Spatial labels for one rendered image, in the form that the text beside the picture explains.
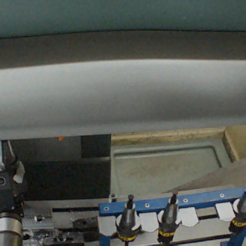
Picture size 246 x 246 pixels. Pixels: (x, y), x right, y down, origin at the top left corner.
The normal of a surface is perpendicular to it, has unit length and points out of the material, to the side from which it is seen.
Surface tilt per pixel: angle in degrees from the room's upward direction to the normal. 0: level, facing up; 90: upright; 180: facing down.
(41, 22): 90
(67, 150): 90
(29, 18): 90
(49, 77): 90
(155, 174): 0
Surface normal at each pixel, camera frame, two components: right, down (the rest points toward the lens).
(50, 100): 0.14, 0.63
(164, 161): 0.04, -0.77
